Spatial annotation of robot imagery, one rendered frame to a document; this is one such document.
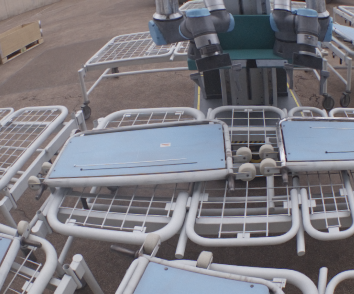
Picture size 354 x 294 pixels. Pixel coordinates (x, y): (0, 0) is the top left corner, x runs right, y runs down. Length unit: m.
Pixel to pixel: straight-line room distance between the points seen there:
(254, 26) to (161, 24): 0.54
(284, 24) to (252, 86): 0.75
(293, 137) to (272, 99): 0.75
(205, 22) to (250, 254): 1.06
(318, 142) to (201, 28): 0.63
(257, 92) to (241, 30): 0.44
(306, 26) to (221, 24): 0.38
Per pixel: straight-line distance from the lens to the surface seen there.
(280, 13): 1.52
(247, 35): 1.94
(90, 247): 1.87
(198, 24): 1.31
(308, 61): 1.37
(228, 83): 2.07
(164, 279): 0.91
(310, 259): 1.68
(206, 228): 1.23
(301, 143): 1.38
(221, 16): 1.48
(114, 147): 1.49
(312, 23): 1.38
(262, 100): 2.19
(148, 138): 1.50
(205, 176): 1.22
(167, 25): 1.68
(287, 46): 1.83
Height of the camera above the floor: 1.32
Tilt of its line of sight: 33 degrees down
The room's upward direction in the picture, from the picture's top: 9 degrees counter-clockwise
